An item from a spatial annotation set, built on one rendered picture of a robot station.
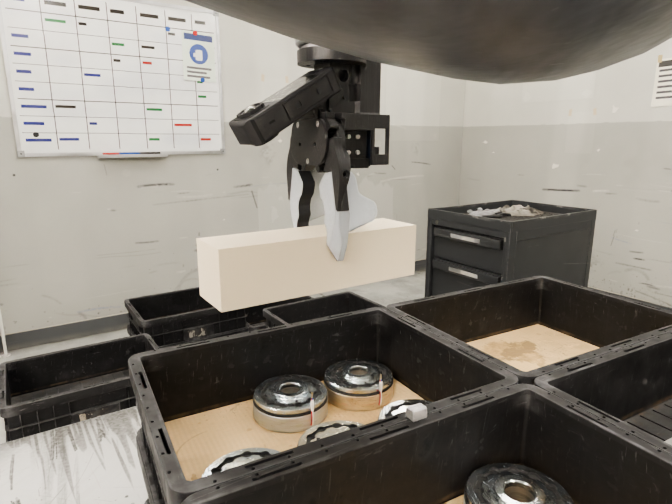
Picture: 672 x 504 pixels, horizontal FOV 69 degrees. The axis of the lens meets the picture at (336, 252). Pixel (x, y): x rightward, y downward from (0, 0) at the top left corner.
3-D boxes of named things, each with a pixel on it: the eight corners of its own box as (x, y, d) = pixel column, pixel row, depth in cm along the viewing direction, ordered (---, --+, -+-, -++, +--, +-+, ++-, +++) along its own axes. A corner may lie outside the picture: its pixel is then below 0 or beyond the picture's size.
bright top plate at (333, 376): (349, 401, 67) (349, 397, 66) (312, 372, 75) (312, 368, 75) (406, 382, 72) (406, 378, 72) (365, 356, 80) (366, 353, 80)
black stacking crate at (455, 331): (517, 468, 60) (525, 383, 57) (381, 371, 85) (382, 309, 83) (689, 390, 79) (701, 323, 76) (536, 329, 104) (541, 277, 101)
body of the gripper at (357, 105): (390, 171, 52) (393, 51, 50) (322, 174, 48) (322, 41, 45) (349, 168, 59) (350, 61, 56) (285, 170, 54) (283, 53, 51)
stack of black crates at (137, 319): (152, 439, 177) (140, 322, 167) (133, 403, 201) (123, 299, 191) (253, 406, 199) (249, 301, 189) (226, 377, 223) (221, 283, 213)
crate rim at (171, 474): (174, 525, 39) (172, 499, 38) (127, 371, 64) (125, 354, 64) (524, 398, 58) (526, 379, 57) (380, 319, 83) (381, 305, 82)
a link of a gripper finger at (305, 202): (338, 244, 59) (351, 172, 55) (295, 250, 56) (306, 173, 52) (325, 233, 62) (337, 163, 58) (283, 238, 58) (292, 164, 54)
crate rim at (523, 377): (524, 398, 58) (526, 379, 57) (381, 318, 83) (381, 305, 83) (701, 334, 76) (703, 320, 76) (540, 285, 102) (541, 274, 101)
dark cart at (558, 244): (494, 433, 205) (511, 221, 185) (420, 389, 242) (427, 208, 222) (575, 393, 238) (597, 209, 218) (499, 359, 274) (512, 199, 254)
